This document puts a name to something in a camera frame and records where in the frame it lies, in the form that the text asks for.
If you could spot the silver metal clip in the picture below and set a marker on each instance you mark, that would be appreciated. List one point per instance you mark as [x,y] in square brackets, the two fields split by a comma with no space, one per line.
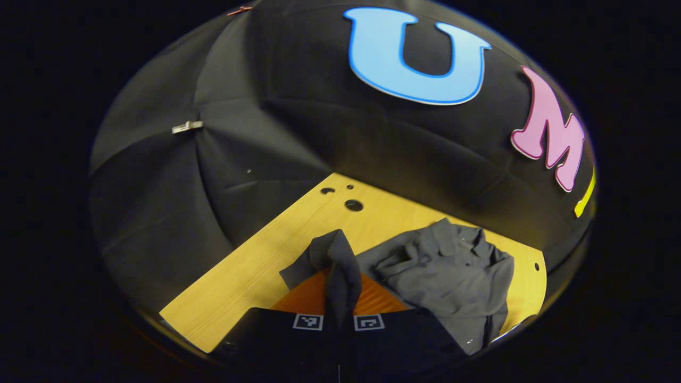
[187,126]

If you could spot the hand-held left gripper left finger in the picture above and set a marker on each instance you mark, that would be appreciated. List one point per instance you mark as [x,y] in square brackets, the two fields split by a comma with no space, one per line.
[276,335]

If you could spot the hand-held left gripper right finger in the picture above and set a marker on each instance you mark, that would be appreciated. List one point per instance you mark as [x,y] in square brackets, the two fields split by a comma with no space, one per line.
[393,335]

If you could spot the copper metal clip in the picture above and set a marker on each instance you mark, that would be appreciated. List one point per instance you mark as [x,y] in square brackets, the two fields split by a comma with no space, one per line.
[239,9]

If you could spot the grey collared shirt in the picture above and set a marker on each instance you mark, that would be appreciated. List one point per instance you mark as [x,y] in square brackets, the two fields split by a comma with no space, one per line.
[452,276]

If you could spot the black backdrop cloth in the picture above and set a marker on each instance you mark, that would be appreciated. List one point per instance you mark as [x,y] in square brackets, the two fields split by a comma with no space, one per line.
[266,133]

